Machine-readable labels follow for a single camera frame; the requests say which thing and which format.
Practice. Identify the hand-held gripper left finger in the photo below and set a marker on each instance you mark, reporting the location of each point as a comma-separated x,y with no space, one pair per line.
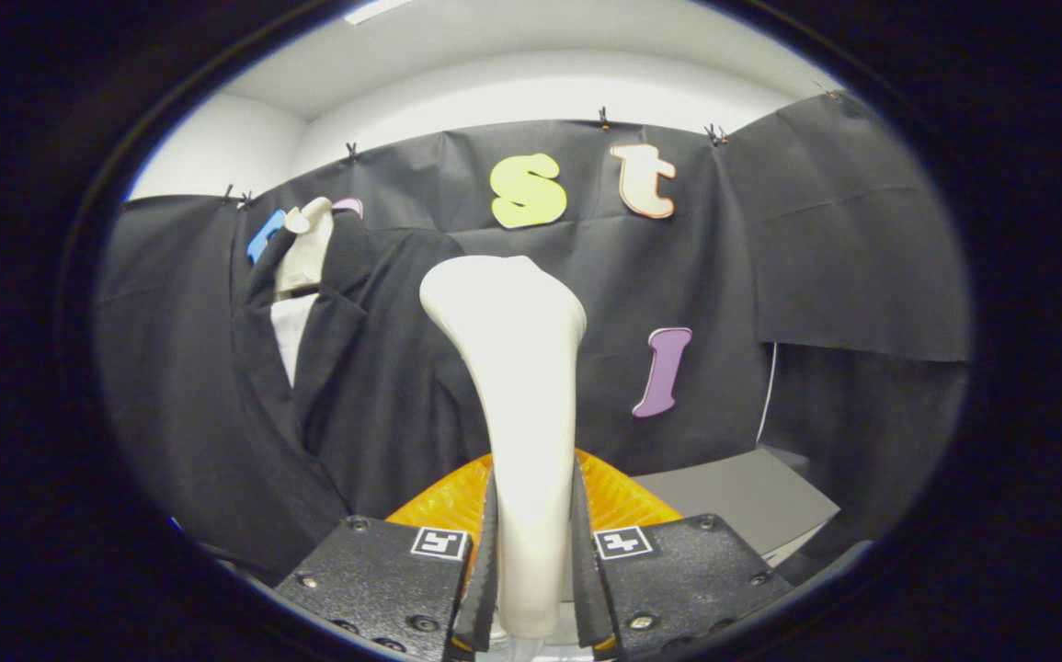
374,579

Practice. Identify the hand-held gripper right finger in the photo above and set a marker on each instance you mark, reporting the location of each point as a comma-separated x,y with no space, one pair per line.
687,575

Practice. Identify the black suit jacket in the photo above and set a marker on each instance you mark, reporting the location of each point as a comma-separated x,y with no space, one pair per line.
383,386

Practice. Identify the white garment steamer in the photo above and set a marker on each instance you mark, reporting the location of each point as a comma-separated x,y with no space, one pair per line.
521,386

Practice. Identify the grey cabinet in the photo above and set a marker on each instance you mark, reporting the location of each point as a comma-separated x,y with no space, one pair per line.
742,496

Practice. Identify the cream mannequin torso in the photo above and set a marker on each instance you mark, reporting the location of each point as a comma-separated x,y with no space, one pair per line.
303,253

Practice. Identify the black backdrop cloth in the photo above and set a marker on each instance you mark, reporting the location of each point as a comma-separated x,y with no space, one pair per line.
825,239

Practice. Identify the row of black clips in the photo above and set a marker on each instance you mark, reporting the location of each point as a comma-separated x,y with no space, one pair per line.
603,117

